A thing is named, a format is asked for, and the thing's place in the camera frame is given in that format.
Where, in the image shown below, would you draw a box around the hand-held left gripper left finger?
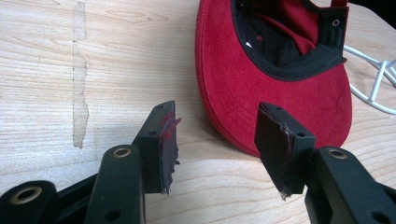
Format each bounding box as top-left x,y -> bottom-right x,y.
132,100 -> 182,196

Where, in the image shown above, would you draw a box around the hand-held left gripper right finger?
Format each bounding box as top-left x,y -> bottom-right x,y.
254,102 -> 318,201

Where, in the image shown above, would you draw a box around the red cap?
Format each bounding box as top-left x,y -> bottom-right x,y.
194,0 -> 353,159

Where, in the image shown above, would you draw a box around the white wire hat rack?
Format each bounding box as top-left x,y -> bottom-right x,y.
342,45 -> 396,116

